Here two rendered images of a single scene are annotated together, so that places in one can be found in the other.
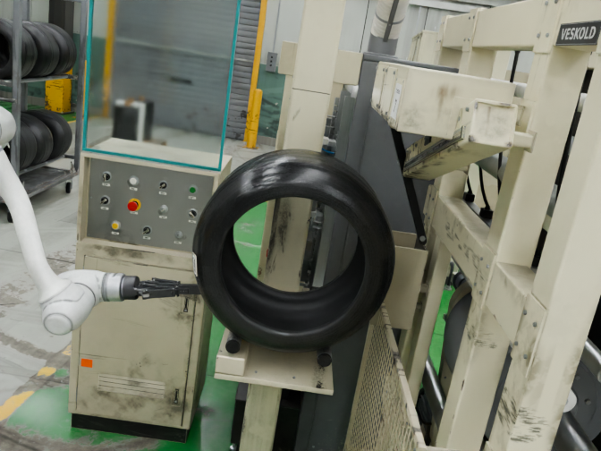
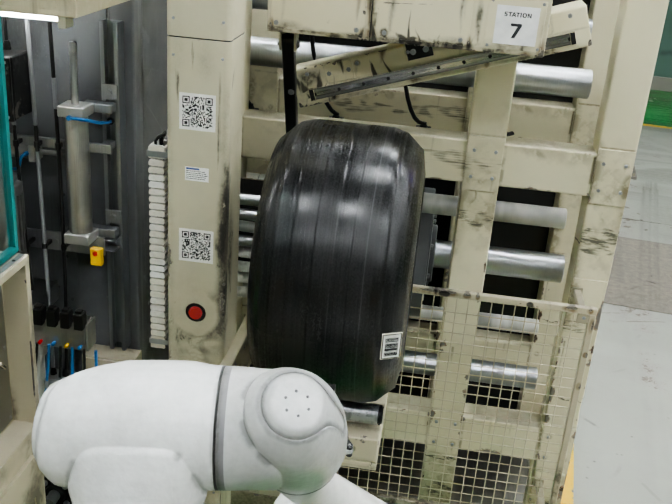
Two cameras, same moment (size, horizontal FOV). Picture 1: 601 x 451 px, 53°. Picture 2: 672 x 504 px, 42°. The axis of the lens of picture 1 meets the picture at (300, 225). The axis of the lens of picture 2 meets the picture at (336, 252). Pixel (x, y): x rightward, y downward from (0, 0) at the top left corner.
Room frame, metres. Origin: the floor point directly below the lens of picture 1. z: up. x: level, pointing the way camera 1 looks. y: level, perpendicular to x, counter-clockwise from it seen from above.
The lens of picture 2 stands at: (1.53, 1.75, 1.96)
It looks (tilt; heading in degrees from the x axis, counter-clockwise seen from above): 23 degrees down; 278
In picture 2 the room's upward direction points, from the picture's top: 5 degrees clockwise
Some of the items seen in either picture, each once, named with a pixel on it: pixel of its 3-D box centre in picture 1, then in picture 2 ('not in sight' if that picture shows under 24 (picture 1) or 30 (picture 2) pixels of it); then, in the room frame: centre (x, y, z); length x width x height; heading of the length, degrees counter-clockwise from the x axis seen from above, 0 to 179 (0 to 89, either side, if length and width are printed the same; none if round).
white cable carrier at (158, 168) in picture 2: not in sight; (162, 247); (2.14, 0.07, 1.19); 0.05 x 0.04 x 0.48; 92
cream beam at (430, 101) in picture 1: (428, 97); (410, 4); (1.68, -0.29, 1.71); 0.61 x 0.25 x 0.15; 2
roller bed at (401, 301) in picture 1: (394, 277); (257, 240); (2.03, -0.36, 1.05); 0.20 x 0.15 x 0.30; 2
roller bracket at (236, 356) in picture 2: not in sight; (237, 361); (1.98, 0.01, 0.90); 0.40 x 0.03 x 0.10; 92
